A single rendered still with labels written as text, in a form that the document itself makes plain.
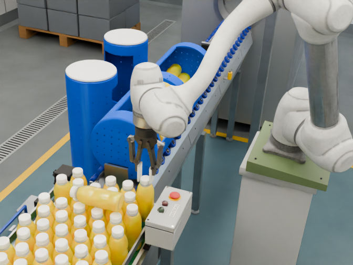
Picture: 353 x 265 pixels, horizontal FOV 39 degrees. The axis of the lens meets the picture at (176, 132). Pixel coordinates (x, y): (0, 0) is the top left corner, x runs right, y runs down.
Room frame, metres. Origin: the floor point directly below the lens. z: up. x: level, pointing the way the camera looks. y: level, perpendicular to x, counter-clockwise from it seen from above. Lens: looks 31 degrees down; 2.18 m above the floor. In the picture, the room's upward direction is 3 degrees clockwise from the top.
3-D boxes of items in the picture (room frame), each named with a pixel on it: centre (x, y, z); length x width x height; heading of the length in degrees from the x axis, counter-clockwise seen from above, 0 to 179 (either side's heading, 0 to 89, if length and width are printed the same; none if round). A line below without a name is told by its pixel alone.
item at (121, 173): (1.57, 0.22, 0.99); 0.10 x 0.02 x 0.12; 73
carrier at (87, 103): (2.47, 0.48, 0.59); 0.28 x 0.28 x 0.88
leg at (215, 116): (3.53, -0.31, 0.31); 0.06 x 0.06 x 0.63; 73
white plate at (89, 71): (2.47, 0.48, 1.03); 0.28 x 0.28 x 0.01
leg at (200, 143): (2.55, -0.15, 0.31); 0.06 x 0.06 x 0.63; 73
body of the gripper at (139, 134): (1.41, 0.10, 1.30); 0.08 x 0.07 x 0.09; 73
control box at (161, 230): (1.29, 0.01, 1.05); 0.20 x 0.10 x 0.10; 163
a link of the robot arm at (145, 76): (1.39, 0.10, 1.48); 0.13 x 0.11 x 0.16; 23
